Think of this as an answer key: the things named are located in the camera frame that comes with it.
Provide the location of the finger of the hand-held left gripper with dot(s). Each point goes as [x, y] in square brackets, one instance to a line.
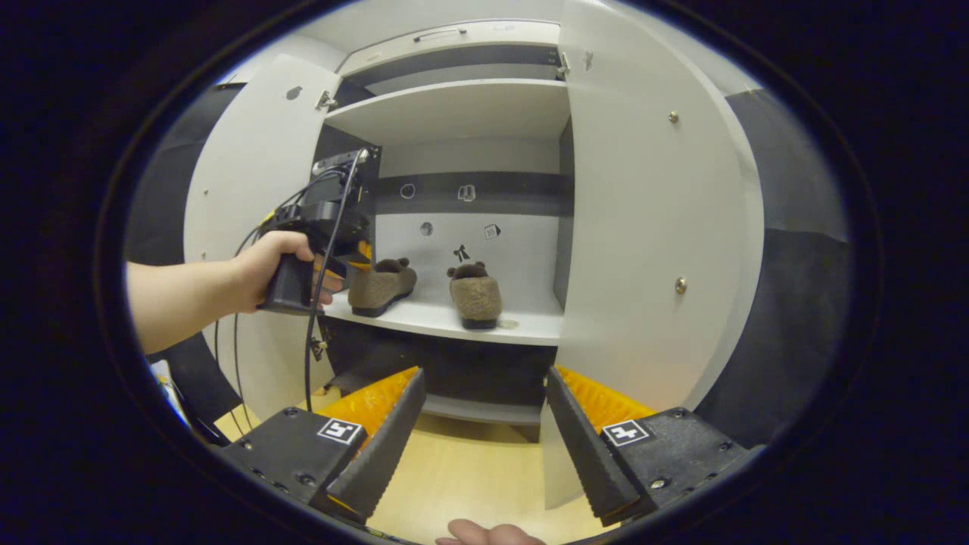
[365, 251]

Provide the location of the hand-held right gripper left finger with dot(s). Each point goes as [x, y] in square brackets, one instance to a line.
[386, 450]

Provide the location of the brown fuzzy shoe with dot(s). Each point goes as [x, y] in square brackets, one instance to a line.
[382, 288]
[475, 299]

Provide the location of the white plastic packet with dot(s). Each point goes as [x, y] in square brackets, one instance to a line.
[163, 386]

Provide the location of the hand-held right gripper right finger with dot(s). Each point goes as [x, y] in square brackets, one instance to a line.
[590, 458]

